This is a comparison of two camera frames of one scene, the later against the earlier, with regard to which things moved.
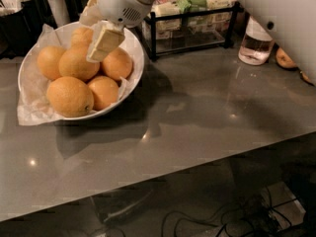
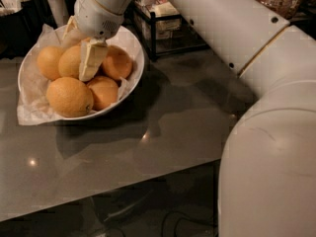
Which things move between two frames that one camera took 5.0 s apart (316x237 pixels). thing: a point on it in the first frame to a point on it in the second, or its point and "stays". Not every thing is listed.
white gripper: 116,4 to 93,19
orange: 70,97 stays
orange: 48,59 stays
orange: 75,64 stays
